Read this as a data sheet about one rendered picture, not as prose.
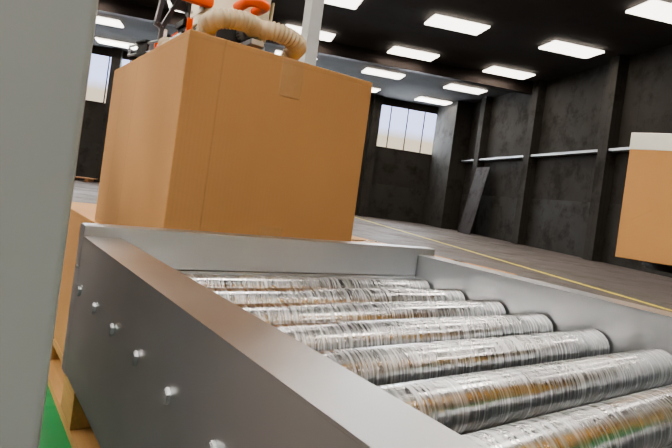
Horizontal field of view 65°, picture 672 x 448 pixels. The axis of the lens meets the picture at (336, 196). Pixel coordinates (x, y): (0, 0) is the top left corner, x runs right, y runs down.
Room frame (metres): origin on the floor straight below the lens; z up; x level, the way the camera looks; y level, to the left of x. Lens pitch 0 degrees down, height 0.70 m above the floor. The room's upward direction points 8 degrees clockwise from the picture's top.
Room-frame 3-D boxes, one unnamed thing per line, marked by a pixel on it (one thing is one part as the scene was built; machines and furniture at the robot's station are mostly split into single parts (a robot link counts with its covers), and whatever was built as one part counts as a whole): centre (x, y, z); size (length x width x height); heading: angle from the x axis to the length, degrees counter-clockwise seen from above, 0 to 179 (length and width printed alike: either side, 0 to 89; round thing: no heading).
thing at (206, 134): (1.26, 0.29, 0.74); 0.60 x 0.40 x 0.40; 34
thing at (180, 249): (0.95, 0.06, 0.58); 0.70 x 0.03 x 0.06; 126
